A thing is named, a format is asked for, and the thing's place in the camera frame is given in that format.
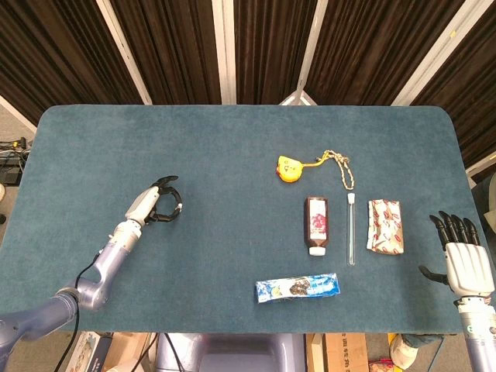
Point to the brown cardboard box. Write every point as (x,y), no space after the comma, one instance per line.
(128,348)
(341,352)

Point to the red white snack packet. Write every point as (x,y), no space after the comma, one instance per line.
(385,228)

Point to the white blue printed box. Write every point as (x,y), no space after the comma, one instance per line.
(97,354)

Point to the blue table cloth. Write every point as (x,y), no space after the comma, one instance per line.
(232,155)

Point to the red patterned snack bag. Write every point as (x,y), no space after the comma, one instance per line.
(381,364)

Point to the right lavender robot arm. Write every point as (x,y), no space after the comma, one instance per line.
(476,337)

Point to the yellow tape measure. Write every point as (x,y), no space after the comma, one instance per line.
(288,168)

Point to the person leg in jeans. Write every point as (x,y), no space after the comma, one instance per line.
(426,341)

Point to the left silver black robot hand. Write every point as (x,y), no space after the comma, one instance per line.
(141,205)

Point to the left lavender robot arm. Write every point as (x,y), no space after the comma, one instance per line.
(112,255)

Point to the brown bottle white cap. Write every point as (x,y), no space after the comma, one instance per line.
(317,224)

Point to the lavender robot base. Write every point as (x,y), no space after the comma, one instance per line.
(232,352)

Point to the blue snack bar wrapper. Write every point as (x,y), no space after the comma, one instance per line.
(298,288)

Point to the dark brown curtain panel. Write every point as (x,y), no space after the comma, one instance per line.
(465,77)
(174,50)
(368,50)
(271,50)
(58,58)

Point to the clear glass test tube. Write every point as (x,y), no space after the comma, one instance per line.
(351,232)

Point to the white frame post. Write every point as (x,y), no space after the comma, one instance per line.
(224,50)
(310,50)
(17,112)
(124,50)
(434,50)
(480,167)

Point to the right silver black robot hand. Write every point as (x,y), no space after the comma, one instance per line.
(467,267)

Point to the white shoe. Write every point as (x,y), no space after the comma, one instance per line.
(405,350)

